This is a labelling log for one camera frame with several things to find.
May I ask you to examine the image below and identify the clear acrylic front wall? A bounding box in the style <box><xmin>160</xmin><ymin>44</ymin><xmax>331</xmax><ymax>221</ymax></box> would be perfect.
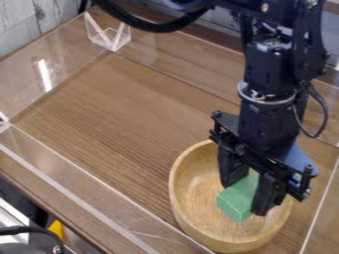
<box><xmin>0</xmin><ymin>123</ymin><xmax>213</xmax><ymax>254</ymax></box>

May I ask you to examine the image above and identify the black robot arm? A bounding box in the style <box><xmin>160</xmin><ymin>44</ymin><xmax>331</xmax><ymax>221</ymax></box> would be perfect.
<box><xmin>93</xmin><ymin>0</ymin><xmax>330</xmax><ymax>216</ymax></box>

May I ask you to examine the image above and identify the green rectangular block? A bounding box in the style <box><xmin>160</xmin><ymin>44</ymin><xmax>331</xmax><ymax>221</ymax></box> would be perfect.
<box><xmin>216</xmin><ymin>173</ymin><xmax>257</xmax><ymax>223</ymax></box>

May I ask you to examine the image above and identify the clear acrylic left wall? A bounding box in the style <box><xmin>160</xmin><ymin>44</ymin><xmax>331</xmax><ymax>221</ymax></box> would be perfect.
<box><xmin>0</xmin><ymin>15</ymin><xmax>104</xmax><ymax>120</ymax></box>

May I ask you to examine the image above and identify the clear acrylic back wall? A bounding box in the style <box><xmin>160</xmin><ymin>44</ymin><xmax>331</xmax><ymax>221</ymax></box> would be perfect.
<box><xmin>115</xmin><ymin>13</ymin><xmax>339</xmax><ymax>147</ymax></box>

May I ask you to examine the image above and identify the clear acrylic corner bracket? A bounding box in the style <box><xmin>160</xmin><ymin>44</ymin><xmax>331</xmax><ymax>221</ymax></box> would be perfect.
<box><xmin>84</xmin><ymin>13</ymin><xmax>131</xmax><ymax>52</ymax></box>

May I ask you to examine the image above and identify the black cable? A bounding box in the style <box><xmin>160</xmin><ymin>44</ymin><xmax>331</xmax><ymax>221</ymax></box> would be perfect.
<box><xmin>0</xmin><ymin>225</ymin><xmax>68</xmax><ymax>254</ymax></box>

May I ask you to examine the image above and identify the brown wooden bowl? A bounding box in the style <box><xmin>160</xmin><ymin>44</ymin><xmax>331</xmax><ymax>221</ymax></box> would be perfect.
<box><xmin>168</xmin><ymin>140</ymin><xmax>292</xmax><ymax>254</ymax></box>

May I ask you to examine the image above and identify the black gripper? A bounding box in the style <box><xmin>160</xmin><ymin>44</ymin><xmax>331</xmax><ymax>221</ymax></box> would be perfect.
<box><xmin>209</xmin><ymin>98</ymin><xmax>318</xmax><ymax>216</ymax></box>

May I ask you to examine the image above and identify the clear acrylic wall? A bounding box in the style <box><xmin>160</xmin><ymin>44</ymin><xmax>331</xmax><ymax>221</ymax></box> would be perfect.
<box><xmin>115</xmin><ymin>13</ymin><xmax>339</xmax><ymax>147</ymax></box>
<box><xmin>0</xmin><ymin>15</ymin><xmax>104</xmax><ymax>120</ymax></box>
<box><xmin>0</xmin><ymin>123</ymin><xmax>213</xmax><ymax>254</ymax></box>

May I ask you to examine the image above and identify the yellow black device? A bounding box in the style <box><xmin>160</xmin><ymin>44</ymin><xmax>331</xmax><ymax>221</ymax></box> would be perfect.
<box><xmin>28</xmin><ymin>218</ymin><xmax>80</xmax><ymax>254</ymax></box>

